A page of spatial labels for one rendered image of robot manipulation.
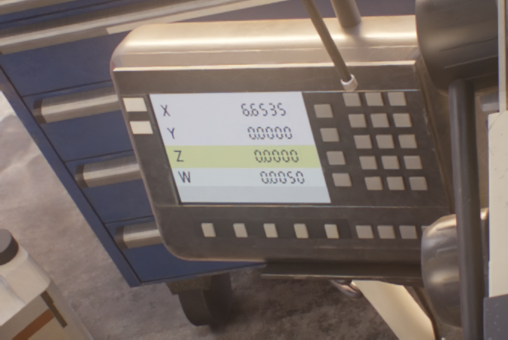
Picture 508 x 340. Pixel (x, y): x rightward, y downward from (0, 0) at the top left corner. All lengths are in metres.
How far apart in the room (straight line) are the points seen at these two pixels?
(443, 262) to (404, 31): 0.75
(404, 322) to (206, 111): 0.32
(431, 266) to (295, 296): 2.37
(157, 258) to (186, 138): 1.38
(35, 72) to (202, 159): 1.11
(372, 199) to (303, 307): 1.56
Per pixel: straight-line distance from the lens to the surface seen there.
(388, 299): 2.46
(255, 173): 2.30
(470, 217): 1.38
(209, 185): 2.33
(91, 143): 3.50
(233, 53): 2.25
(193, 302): 3.78
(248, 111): 2.26
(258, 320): 3.83
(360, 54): 2.20
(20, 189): 4.23
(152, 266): 3.70
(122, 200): 3.59
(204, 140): 2.30
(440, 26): 1.43
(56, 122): 3.48
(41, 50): 3.37
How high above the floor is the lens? 2.77
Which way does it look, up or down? 43 degrees down
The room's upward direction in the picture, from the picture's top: 30 degrees counter-clockwise
